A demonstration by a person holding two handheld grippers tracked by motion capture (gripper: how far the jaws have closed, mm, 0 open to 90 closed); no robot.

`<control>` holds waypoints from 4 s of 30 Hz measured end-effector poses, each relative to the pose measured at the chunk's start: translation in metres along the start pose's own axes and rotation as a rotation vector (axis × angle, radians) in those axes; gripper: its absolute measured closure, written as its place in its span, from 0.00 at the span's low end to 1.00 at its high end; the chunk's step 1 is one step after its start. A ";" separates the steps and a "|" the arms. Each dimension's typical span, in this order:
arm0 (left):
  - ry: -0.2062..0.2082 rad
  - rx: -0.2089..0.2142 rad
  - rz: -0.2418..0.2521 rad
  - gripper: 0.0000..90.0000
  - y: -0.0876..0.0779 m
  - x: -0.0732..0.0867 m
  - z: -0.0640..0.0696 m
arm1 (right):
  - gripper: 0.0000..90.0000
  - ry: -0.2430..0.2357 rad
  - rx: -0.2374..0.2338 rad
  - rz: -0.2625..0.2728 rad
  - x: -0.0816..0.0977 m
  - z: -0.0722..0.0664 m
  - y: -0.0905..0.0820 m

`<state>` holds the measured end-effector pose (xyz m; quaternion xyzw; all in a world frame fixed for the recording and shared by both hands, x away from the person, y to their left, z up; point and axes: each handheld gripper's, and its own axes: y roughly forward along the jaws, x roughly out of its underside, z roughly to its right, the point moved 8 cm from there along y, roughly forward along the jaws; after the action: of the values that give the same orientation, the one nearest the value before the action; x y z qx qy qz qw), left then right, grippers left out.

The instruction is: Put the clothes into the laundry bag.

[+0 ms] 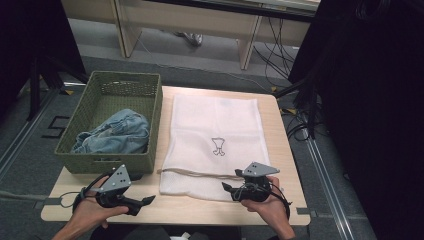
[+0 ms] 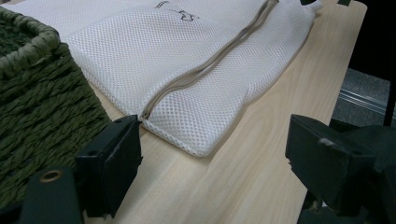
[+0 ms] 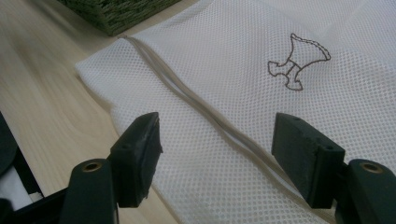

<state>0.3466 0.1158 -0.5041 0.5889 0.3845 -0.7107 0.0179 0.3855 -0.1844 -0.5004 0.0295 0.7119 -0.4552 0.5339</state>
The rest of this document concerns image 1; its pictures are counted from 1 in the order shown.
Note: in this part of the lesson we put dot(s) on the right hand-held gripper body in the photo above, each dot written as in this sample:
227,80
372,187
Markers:
254,186

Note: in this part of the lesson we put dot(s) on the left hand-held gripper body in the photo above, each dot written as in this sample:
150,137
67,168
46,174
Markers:
116,181

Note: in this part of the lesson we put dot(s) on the blue denim jeans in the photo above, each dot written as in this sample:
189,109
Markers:
120,133

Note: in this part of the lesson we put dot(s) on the white mesh laundry bag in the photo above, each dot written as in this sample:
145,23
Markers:
213,120

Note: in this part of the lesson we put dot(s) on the green woven basket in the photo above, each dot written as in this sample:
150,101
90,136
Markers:
100,100

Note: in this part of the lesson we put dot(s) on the person's right hand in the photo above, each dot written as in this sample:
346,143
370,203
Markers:
266,206

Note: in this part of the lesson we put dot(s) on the person's left hand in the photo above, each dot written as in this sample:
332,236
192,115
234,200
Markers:
90,210

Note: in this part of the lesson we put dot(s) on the person's dark lap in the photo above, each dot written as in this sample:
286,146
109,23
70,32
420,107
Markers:
150,233

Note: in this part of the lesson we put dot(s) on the black metal stand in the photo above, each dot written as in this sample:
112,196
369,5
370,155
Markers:
306,96
36,86

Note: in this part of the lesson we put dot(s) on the grey shoe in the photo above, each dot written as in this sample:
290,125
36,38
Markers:
191,38

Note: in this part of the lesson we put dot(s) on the black curtain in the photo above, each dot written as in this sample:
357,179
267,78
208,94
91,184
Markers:
30,43
370,100

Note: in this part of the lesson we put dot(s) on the beige wooden desk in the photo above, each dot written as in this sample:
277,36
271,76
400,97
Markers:
186,23

